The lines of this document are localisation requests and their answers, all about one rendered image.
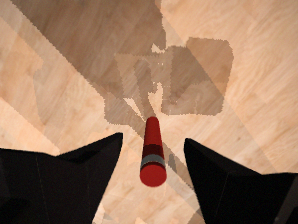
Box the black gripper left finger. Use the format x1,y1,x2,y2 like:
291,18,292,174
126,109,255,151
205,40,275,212
0,132,123,224

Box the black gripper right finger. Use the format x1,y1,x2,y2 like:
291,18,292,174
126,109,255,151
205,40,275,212
184,138,298,224

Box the red cylindrical peg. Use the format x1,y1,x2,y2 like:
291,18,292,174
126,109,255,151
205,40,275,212
140,116,167,187

